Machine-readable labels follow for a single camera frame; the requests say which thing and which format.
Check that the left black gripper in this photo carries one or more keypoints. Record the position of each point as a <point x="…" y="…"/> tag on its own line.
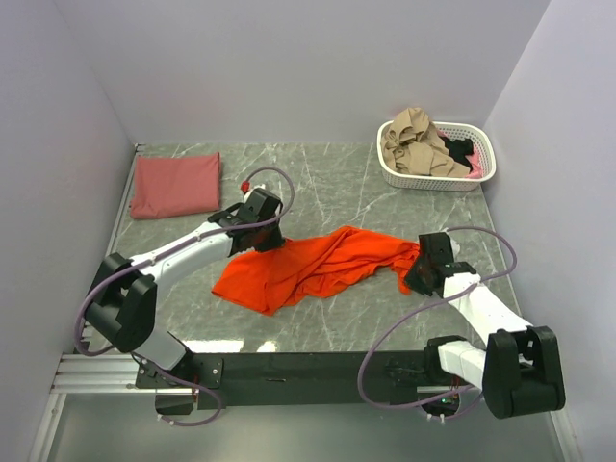
<point x="269" y="238"/>

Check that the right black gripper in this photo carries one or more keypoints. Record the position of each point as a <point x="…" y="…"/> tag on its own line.
<point x="421" y="274"/>

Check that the orange t-shirt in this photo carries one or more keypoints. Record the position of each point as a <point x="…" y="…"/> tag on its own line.
<point x="320" y="267"/>

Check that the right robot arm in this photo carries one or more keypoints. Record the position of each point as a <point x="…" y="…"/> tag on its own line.
<point x="518" y="370"/>

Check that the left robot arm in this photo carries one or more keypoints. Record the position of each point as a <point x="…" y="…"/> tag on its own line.
<point x="123" y="298"/>

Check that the pink garment in basket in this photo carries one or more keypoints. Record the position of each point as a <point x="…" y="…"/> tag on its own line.
<point x="476" y="170"/>

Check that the folded pink t-shirt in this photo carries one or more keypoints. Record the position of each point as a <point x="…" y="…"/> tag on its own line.
<point x="176" y="187"/>

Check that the black garment in basket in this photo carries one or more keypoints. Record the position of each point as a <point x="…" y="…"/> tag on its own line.
<point x="460" y="150"/>

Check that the beige crumpled t-shirt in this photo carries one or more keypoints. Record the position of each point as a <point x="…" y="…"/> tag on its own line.
<point x="411" y="145"/>

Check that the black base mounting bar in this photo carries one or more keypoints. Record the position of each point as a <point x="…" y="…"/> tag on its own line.
<point x="277" y="378"/>

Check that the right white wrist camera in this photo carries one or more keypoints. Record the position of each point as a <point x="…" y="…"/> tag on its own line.
<point x="455" y="245"/>

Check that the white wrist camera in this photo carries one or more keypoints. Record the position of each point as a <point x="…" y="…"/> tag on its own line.
<point x="455" y="245"/>
<point x="248" y="188"/>

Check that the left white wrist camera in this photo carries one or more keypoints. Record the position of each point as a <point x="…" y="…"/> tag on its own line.
<point x="248" y="188"/>

